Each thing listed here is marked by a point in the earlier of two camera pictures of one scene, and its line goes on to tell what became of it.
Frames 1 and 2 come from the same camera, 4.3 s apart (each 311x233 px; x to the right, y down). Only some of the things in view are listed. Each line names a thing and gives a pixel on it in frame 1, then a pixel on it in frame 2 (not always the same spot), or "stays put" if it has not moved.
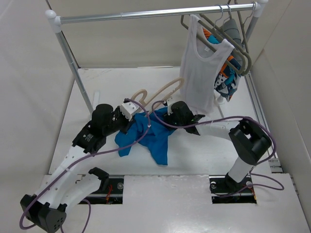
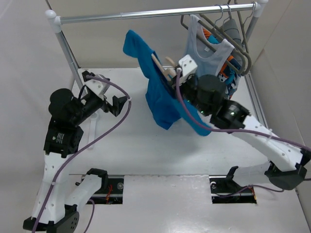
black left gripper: (127, 123) to (116, 105)
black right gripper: (167, 117) to (190, 78)
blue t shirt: (154, 141) to (165, 107)
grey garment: (230, 27) stays put
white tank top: (200, 62) stays put
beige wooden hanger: (145, 102) to (169, 73)
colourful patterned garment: (227, 81) stays put
